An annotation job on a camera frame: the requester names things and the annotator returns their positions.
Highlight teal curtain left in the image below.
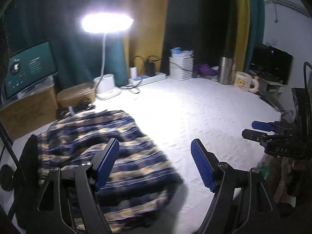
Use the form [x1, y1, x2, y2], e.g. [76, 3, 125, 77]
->
[4, 0, 120, 90]

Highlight blue yellow plaid pants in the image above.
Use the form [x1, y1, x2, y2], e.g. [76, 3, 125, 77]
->
[38, 110, 183, 233]

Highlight brown oval lidded container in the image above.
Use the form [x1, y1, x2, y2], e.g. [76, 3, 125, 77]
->
[57, 82, 96, 107]

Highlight cardboard box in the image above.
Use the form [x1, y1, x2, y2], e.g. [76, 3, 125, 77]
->
[1, 77, 58, 141]

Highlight stainless steel tumbler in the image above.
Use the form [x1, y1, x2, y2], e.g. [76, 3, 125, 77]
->
[218, 57, 236, 85]

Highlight purple cloth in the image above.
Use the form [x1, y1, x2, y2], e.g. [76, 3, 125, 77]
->
[193, 64, 218, 76]

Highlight yellow curtain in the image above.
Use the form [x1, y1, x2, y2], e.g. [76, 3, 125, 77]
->
[120, 0, 168, 75]
[230, 0, 250, 71]

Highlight black monitor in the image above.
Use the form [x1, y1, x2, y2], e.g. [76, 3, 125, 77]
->
[250, 44, 293, 85]

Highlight white tablecloth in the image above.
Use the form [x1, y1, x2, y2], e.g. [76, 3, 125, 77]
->
[9, 76, 284, 234]

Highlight black power adapter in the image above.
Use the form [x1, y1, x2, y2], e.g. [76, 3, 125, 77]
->
[144, 62, 156, 77]

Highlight white desk lamp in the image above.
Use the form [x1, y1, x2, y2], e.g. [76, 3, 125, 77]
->
[82, 12, 134, 100]

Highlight white charger plug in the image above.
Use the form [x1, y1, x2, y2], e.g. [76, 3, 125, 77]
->
[130, 66, 137, 80]

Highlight white plastic basket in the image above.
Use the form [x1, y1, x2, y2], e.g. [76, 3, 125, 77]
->
[169, 56, 194, 81]

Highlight yellow curtain right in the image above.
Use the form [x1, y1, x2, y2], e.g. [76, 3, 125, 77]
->
[230, 0, 250, 71]

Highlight black folded garment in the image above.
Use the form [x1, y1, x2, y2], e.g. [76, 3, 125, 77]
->
[15, 133, 51, 230]

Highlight white power strip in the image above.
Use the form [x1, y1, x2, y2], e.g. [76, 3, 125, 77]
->
[129, 72, 167, 87]

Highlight teal curtain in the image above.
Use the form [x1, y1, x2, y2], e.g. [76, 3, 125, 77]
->
[4, 0, 120, 90]
[244, 0, 265, 71]

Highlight yellow curtain left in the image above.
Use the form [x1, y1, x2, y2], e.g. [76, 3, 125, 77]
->
[120, 0, 168, 75]

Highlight white cartoon mug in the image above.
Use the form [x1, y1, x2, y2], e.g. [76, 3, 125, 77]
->
[234, 71, 259, 94]

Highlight coiled black cable bundle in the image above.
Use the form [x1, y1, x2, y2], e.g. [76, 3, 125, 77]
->
[55, 97, 97, 121]

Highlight tablet with teal screen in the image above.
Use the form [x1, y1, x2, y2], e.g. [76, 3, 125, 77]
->
[5, 41, 58, 99]

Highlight teal curtain right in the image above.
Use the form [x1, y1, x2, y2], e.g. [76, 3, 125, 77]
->
[244, 0, 265, 71]

